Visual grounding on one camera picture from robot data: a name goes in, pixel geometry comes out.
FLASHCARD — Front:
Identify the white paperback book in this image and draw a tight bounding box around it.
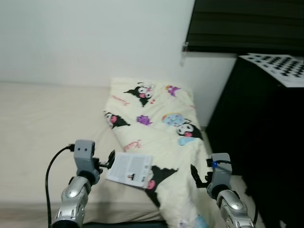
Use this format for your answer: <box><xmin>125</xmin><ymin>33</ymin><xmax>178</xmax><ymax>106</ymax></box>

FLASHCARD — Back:
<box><xmin>105</xmin><ymin>152</ymin><xmax>154</xmax><ymax>189</ymax></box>

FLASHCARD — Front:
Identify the cream cartoon print blanket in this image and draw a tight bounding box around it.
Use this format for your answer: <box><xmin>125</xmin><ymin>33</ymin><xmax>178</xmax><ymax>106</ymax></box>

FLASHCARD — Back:
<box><xmin>104</xmin><ymin>77</ymin><xmax>214</xmax><ymax>228</ymax></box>

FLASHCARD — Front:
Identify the black cabinet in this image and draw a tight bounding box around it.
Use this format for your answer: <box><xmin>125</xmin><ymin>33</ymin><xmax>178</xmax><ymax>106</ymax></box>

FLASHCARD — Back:
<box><xmin>206</xmin><ymin>55</ymin><xmax>304</xmax><ymax>228</ymax></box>

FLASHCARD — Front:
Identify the cream sheeted mattress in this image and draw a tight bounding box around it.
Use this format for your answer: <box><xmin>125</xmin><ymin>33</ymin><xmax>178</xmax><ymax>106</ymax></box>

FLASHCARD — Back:
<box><xmin>0</xmin><ymin>81</ymin><xmax>247</xmax><ymax>224</ymax></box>

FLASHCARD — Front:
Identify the white dotted calibration board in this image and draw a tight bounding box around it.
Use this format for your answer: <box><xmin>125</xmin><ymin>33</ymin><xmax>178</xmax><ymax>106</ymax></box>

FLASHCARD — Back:
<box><xmin>239</xmin><ymin>53</ymin><xmax>304</xmax><ymax>89</ymax></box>

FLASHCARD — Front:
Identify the dark window blind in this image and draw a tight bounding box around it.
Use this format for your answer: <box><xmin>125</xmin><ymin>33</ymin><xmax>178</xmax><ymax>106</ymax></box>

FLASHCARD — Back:
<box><xmin>183</xmin><ymin>0</ymin><xmax>304</xmax><ymax>54</ymax></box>

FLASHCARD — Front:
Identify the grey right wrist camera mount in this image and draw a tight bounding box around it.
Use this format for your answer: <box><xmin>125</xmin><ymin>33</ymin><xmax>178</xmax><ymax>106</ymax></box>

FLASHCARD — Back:
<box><xmin>208</xmin><ymin>153</ymin><xmax>233</xmax><ymax>196</ymax></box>

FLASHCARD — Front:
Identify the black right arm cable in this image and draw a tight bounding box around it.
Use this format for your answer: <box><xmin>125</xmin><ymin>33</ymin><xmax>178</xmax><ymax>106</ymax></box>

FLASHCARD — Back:
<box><xmin>214</xmin><ymin>159</ymin><xmax>259</xmax><ymax>225</ymax></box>

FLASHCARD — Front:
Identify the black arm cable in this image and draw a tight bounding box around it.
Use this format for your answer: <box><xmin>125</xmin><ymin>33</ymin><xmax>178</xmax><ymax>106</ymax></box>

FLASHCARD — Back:
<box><xmin>45</xmin><ymin>145</ymin><xmax>76</xmax><ymax>226</ymax></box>
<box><xmin>214</xmin><ymin>159</ymin><xmax>259</xmax><ymax>225</ymax></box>

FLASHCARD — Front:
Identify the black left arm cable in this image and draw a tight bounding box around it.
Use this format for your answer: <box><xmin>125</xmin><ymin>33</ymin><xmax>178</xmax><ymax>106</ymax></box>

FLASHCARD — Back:
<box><xmin>45</xmin><ymin>145</ymin><xmax>76</xmax><ymax>226</ymax></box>

